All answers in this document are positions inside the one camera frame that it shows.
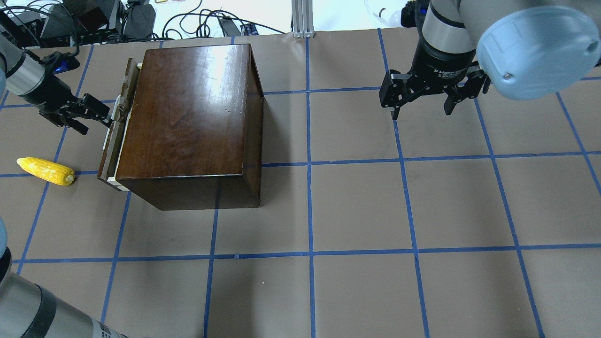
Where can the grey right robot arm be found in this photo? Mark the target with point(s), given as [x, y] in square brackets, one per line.
[526, 49]

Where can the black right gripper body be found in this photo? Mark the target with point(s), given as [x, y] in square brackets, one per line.
[440, 65]

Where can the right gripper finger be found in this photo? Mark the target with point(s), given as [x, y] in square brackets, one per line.
[477, 82]
[397, 90]

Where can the dark wooden drawer cabinet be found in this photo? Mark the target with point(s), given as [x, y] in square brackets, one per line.
[193, 137]

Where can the wooden drawer with white handle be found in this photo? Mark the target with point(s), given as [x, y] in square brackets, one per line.
[115, 136]

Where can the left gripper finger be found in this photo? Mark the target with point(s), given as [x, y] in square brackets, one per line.
[92, 108]
[77, 126]

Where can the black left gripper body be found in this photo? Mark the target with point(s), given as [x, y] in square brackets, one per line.
[43, 96]

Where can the yellow corn cob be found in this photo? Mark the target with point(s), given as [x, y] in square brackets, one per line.
[54, 173]

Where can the aluminium frame post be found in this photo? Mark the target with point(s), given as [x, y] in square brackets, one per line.
[302, 19]

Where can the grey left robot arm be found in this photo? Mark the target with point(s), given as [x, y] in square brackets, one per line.
[31, 294]

